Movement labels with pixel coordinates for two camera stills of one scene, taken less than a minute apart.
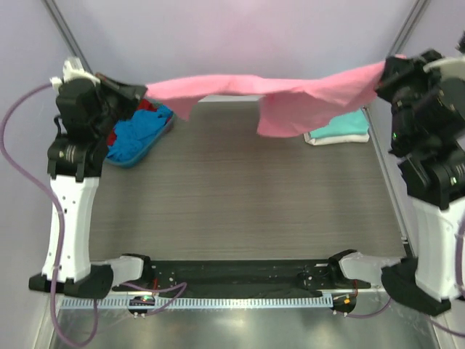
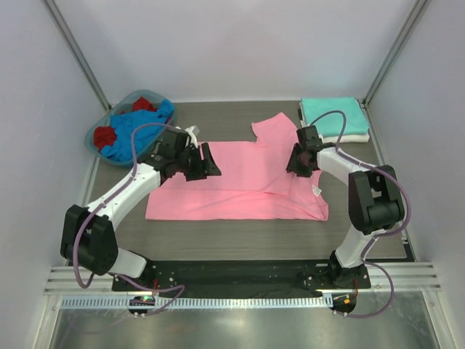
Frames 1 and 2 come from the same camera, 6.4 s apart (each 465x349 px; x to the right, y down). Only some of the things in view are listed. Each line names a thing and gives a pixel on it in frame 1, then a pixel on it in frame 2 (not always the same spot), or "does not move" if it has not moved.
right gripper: [394, 73] to [301, 160]
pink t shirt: [289, 105] to [253, 185]
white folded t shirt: [336, 139] does not move
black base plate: [244, 275] does not move
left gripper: [118, 90] to [196, 164]
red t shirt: [143, 105] does not move
